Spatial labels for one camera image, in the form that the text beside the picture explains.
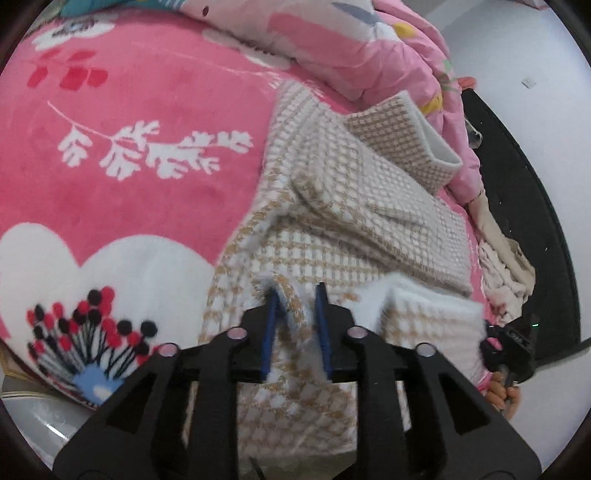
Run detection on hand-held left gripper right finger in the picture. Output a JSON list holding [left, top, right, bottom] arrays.
[[316, 282, 541, 480]]

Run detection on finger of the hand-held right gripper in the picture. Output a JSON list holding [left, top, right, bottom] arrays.
[[480, 327, 504, 370]]

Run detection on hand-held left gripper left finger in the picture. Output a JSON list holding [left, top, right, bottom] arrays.
[[53, 291, 282, 480]]

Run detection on beige checkered wool coat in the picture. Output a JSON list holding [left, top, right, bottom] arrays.
[[182, 83, 485, 462]]

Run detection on person's right hand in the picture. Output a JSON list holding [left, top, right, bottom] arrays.
[[489, 369, 522, 420]]

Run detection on cream crumpled garment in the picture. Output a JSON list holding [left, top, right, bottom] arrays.
[[466, 189, 539, 324]]

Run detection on black padded headboard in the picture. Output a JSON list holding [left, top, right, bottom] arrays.
[[462, 88, 583, 361]]

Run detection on pink floral fleece blanket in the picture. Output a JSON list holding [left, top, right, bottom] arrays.
[[0, 7, 504, 411]]

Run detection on pink and blue rabbit quilt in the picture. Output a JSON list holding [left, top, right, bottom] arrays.
[[60, 0, 481, 204]]

